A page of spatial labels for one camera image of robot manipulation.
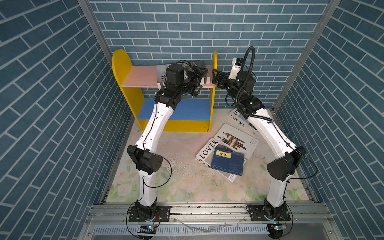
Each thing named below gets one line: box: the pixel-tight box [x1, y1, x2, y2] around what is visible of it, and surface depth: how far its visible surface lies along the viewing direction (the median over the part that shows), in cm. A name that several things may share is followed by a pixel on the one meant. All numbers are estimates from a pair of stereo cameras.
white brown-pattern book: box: [214, 123, 260, 160], surface depth 101 cm
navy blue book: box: [210, 144, 245, 177], surface depth 89 cm
